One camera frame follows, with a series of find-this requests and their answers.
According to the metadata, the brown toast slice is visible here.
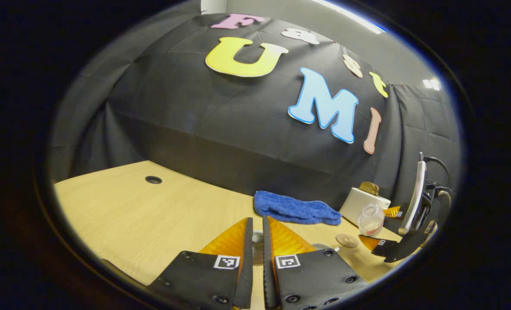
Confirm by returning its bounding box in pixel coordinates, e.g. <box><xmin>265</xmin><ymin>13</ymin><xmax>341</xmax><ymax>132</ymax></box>
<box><xmin>359</xmin><ymin>181</ymin><xmax>380</xmax><ymax>197</ymax></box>

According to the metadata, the round wooden coaster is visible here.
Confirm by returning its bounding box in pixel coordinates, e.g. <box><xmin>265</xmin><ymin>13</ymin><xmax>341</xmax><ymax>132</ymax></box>
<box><xmin>336</xmin><ymin>234</ymin><xmax>360</xmax><ymax>248</ymax></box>

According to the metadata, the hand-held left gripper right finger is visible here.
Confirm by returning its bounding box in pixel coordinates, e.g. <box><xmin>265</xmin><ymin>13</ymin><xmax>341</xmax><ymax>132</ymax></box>
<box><xmin>262</xmin><ymin>215</ymin><xmax>368</xmax><ymax>310</ymax></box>

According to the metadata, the black backdrop cloth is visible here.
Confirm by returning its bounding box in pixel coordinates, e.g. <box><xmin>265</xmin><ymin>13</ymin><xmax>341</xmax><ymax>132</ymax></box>
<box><xmin>49</xmin><ymin>13</ymin><xmax>461</xmax><ymax>211</ymax></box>

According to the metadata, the white teacup lid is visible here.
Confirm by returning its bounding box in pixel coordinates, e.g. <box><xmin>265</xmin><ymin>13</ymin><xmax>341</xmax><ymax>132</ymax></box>
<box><xmin>252</xmin><ymin>230</ymin><xmax>265</xmax><ymax>265</ymax></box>

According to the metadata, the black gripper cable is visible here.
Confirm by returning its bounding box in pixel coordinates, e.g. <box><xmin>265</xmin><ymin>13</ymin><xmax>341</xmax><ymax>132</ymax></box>
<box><xmin>420</xmin><ymin>153</ymin><xmax>453</xmax><ymax>191</ymax></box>

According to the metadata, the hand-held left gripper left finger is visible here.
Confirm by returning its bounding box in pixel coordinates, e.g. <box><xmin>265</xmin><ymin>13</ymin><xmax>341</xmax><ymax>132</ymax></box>
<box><xmin>146</xmin><ymin>217</ymin><xmax>254</xmax><ymax>310</ymax></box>

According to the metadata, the long ceiling light panel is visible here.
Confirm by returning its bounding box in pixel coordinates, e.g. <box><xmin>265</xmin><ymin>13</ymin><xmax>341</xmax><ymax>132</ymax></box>
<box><xmin>312</xmin><ymin>0</ymin><xmax>387</xmax><ymax>34</ymax></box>

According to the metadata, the clear water bottle pink label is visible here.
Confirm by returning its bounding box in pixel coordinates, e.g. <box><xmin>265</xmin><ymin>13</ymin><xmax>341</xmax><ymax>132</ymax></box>
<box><xmin>358</xmin><ymin>203</ymin><xmax>386</xmax><ymax>237</ymax></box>

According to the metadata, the blue folded towel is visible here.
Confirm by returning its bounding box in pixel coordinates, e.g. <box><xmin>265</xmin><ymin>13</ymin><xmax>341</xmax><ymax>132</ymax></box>
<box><xmin>253</xmin><ymin>190</ymin><xmax>343</xmax><ymax>226</ymax></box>

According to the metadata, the white toaster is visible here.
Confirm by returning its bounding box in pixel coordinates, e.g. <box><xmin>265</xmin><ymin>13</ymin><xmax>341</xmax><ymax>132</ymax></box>
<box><xmin>340</xmin><ymin>187</ymin><xmax>392</xmax><ymax>226</ymax></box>

